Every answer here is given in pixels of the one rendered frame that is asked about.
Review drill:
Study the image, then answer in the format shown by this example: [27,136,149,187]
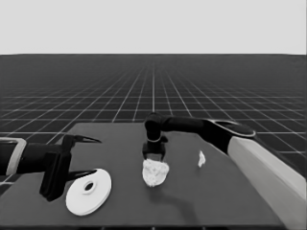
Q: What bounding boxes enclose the small white T-shaped piece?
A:
[197,149,206,169]

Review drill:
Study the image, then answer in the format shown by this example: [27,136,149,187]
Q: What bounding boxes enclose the white round carrier with pins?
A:
[142,158,170,188]

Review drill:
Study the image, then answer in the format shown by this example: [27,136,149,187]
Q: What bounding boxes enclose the large thick white disc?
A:
[65,168,113,217]

